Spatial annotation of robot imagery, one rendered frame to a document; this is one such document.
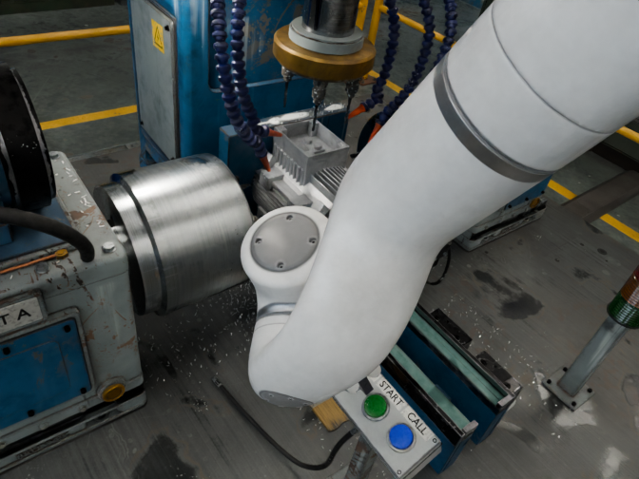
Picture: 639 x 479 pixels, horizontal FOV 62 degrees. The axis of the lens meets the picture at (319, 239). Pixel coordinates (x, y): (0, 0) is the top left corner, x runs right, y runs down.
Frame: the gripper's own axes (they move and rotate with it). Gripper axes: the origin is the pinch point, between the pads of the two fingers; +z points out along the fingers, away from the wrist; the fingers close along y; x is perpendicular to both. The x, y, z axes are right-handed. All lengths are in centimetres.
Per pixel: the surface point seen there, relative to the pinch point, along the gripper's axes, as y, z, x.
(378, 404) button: -5.2, 1.7, -0.5
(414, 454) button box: -12.4, 2.5, 0.1
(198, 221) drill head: 32.0, -6.4, 3.4
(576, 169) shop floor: 97, 225, -223
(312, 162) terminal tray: 38.6, 5.1, -20.7
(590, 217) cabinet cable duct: 61, 204, -183
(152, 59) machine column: 77, -7, -10
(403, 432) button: -9.9, 1.7, -0.6
